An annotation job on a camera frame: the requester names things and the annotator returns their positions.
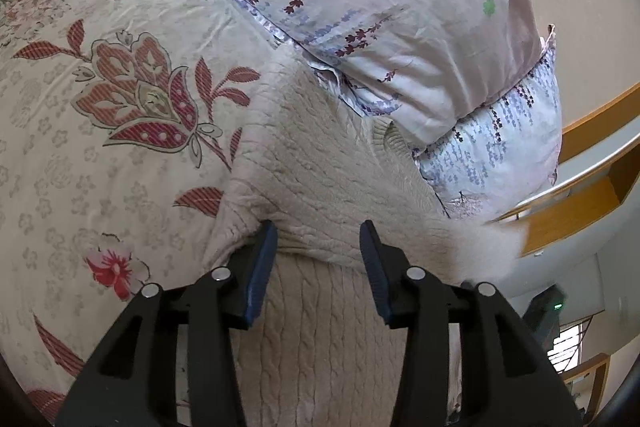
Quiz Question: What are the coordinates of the cream cable knit sweater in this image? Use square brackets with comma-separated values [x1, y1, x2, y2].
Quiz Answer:
[202, 49, 532, 427]

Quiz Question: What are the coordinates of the white floral pillow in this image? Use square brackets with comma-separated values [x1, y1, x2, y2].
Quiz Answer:
[127, 0, 564, 221]

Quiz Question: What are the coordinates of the wooden bed headboard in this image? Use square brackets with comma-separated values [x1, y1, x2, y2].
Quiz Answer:
[492, 83, 640, 259]

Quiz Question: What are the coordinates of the wooden chair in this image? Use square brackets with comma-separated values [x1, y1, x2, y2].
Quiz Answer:
[560, 353, 612, 419]

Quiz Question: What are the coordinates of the floral bed sheet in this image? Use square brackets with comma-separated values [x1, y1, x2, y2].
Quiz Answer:
[0, 0, 282, 424]

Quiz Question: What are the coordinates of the window with grille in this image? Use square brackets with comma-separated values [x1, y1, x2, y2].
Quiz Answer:
[547, 317, 597, 374]

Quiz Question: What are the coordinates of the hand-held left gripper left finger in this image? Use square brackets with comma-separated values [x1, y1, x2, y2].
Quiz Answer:
[54, 220, 279, 427]

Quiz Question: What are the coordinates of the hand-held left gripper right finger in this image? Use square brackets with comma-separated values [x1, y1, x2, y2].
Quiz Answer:
[359, 220, 585, 427]

